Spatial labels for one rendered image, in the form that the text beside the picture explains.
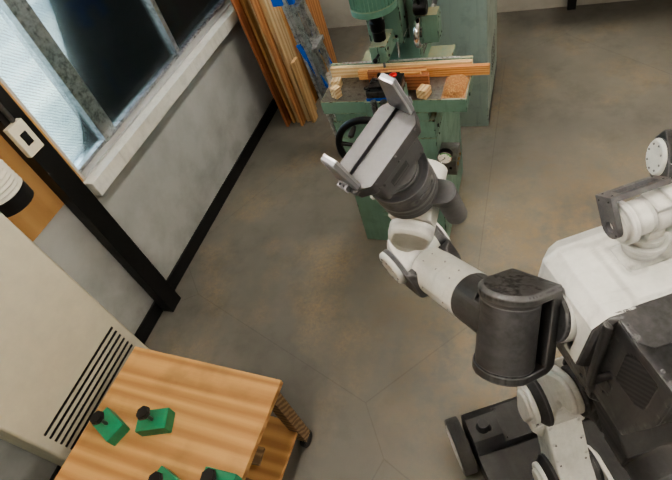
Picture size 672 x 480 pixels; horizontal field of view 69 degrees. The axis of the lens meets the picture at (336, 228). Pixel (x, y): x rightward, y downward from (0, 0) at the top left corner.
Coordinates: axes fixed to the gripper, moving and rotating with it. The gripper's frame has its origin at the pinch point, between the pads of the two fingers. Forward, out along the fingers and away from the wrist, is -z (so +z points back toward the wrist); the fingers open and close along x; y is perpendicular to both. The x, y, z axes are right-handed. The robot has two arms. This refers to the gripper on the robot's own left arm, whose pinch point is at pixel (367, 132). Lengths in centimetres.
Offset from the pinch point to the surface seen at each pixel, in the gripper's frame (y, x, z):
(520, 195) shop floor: -39, 65, 217
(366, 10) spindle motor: -89, 62, 88
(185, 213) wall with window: -178, -50, 163
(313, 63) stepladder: -160, 61, 158
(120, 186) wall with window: -173, -51, 112
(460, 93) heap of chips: -54, 60, 117
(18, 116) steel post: -163, -42, 51
